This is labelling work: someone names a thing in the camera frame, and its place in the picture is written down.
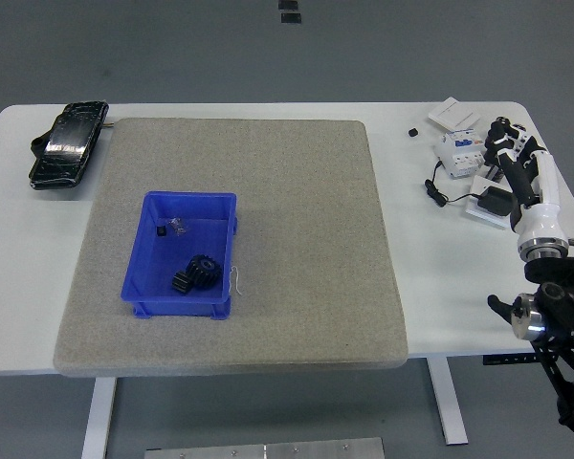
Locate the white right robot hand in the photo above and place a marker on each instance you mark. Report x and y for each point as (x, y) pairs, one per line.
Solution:
(547, 191)

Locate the large black gear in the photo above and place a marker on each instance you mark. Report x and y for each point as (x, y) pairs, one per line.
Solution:
(205, 271)

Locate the small black gear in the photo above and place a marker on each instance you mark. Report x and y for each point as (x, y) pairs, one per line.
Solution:
(182, 283)

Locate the blue plastic box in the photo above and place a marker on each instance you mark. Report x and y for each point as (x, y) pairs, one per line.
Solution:
(162, 268)

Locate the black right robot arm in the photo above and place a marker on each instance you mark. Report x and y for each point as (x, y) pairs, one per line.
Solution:
(559, 306)

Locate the small black cube nut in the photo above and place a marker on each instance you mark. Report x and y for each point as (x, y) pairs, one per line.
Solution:
(161, 232)
(413, 132)

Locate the black power adapter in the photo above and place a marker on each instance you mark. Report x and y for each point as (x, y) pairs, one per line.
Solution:
(492, 201)

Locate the white circuit breaker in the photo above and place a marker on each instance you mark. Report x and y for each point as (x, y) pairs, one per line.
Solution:
(459, 155)

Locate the black desk control panel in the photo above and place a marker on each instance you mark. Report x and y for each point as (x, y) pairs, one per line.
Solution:
(507, 359)

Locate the white table leg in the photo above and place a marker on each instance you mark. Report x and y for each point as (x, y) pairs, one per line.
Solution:
(98, 416)
(447, 406)

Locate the grey-brown mat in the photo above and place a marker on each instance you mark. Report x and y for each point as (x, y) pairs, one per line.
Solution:
(277, 191)

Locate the black floor plate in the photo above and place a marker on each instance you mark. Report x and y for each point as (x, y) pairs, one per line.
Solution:
(288, 4)
(292, 18)

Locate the clear bag of screws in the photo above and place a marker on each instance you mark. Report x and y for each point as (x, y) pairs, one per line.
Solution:
(177, 225)

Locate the grey metal plate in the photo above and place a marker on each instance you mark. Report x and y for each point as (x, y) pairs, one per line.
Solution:
(268, 449)

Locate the thin brown rod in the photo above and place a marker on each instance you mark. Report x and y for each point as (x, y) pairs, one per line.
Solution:
(110, 124)

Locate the black wrapped device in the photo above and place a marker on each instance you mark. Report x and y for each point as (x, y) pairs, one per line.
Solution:
(67, 143)

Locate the white switch panel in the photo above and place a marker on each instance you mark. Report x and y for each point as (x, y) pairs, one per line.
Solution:
(453, 114)

